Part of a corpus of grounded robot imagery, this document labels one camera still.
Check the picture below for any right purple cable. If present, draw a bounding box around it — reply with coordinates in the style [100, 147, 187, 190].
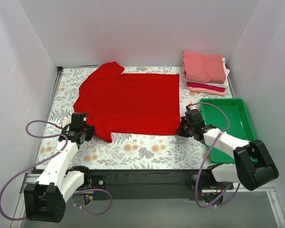
[185, 102, 240, 209]

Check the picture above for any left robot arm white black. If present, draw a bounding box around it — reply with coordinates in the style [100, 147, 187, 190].
[24, 113, 95, 223]

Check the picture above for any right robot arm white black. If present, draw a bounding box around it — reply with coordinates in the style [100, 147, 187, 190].
[178, 109, 279, 191]

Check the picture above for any floral patterned table mat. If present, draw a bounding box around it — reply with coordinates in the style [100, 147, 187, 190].
[36, 66, 232, 169]

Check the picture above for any red t shirt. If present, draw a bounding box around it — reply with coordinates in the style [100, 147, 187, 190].
[74, 62, 181, 143]

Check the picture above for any green plastic tray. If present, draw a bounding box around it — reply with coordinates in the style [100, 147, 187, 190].
[199, 97, 257, 164]

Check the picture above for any purple cable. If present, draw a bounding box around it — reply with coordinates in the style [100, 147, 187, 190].
[0, 120, 113, 221]
[185, 102, 240, 209]

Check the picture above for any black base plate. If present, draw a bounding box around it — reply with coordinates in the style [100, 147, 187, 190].
[85, 169, 198, 200]

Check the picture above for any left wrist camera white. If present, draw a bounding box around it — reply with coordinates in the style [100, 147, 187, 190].
[61, 117, 71, 130]

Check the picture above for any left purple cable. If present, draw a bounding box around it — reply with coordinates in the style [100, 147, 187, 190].
[0, 120, 113, 221]

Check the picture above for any salmon pink folded shirt top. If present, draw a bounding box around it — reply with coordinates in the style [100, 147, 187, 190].
[182, 51, 226, 84]

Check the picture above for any light pink folded shirt bottom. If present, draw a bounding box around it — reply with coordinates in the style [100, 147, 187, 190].
[186, 86, 226, 96]

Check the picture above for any crimson folded shirt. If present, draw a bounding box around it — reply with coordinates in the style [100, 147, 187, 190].
[186, 82, 226, 92]

